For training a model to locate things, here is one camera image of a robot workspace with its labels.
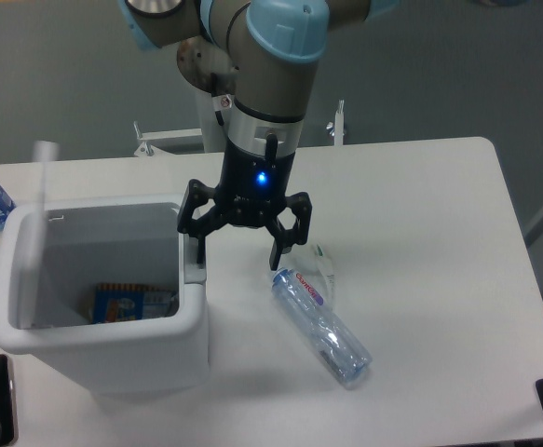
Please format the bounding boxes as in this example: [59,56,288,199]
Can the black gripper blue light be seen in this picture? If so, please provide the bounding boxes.
[177,139,313,271]

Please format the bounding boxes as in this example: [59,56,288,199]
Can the white plastic trash can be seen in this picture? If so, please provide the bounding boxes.
[0,194,210,394]

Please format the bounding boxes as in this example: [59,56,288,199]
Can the white trash can lid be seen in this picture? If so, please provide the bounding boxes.
[19,141,60,329]

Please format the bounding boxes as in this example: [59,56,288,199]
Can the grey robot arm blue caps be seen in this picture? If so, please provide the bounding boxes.
[119,1,393,268]

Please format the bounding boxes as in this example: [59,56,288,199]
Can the clear crumpled plastic wrapper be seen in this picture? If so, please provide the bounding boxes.
[278,243,335,310]

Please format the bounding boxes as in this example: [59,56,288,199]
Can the blue snack packet in bin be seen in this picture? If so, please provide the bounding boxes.
[88,283,180,324]

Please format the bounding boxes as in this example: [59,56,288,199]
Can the clear crushed plastic bottle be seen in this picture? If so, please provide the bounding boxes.
[271,268,372,389]

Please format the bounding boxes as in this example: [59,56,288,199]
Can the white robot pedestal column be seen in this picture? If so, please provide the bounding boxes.
[193,86,269,154]

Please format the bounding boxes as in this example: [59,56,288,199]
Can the black cable on pedestal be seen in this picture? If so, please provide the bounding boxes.
[210,72,236,153]

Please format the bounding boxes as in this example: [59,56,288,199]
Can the white metal bracket frame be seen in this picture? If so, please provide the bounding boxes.
[133,99,347,157]

